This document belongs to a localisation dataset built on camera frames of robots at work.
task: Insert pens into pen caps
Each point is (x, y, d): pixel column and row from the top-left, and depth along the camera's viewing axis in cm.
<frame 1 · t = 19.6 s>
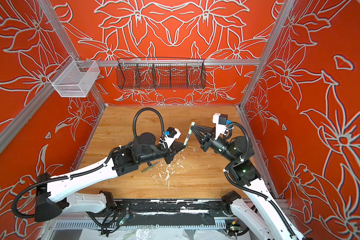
left hand: (183, 143, 63), fingers closed
right hand: (191, 127, 56), fingers closed
dark green pen: (150, 166, 59), point 30 cm above the table

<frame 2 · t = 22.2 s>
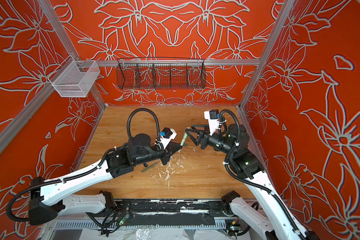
left hand: (180, 144, 62), fingers closed
right hand: (188, 127, 58), fingers open
the named things where they were.

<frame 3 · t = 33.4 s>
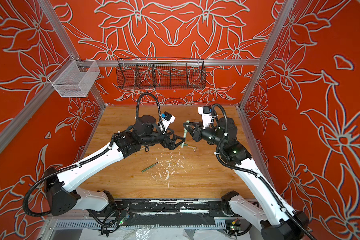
left hand: (178, 133, 69), fingers open
right hand: (184, 122, 63), fingers closed
the named things where they were.

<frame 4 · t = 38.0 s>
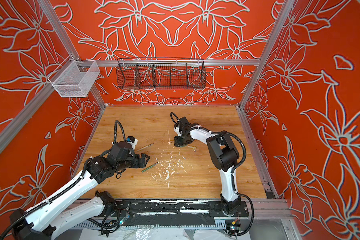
left hand: (142, 155, 76), fingers open
right hand: (177, 141, 97), fingers open
the named things where they were.

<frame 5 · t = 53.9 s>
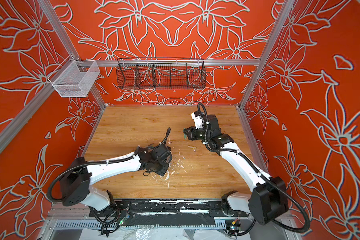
left hand: (166, 168, 81), fingers closed
right hand: (184, 128, 77), fingers closed
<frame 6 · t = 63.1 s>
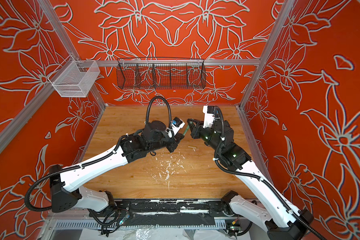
left hand: (182, 132, 68), fingers closed
right hand: (186, 119, 64), fingers closed
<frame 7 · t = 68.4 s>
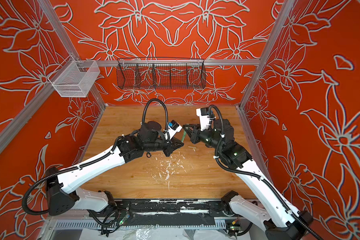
left hand: (182, 141, 68), fingers closed
right hand: (183, 124, 63), fingers closed
